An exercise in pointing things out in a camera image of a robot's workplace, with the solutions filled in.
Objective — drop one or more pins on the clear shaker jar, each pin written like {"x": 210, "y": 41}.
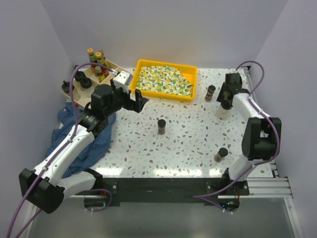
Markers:
{"x": 222, "y": 112}
{"x": 66, "y": 87}
{"x": 80, "y": 79}
{"x": 86, "y": 86}

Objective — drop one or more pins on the cream divided organizer tray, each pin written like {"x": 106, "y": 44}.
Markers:
{"x": 83, "y": 96}

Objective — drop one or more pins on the red sauce bottle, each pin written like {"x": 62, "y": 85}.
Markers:
{"x": 102, "y": 62}

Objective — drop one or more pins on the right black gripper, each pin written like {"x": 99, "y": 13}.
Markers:
{"x": 221, "y": 98}

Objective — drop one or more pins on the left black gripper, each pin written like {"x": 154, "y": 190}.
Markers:
{"x": 135, "y": 105}

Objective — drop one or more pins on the spice jar back-right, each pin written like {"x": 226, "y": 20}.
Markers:
{"x": 209, "y": 94}

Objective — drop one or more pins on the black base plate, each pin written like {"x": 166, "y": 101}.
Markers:
{"x": 166, "y": 190}

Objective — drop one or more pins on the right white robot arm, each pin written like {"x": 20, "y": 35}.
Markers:
{"x": 261, "y": 139}

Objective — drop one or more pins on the green-label sauce bottle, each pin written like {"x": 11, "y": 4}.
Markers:
{"x": 92, "y": 56}

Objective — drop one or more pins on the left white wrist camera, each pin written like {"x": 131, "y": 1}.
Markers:
{"x": 123, "y": 80}

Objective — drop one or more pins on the blue checkered cloth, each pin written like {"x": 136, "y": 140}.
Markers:
{"x": 92, "y": 153}

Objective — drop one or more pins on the yellow plastic bin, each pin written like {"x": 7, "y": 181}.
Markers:
{"x": 190, "y": 72}

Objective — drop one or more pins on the lemon-print cloth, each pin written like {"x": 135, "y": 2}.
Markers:
{"x": 163, "y": 79}

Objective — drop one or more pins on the spice jar front-right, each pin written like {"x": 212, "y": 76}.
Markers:
{"x": 221, "y": 154}

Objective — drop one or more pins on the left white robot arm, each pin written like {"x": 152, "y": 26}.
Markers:
{"x": 40, "y": 186}

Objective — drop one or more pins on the dark spice jar, black lid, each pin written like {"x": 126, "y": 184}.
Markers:
{"x": 161, "y": 126}

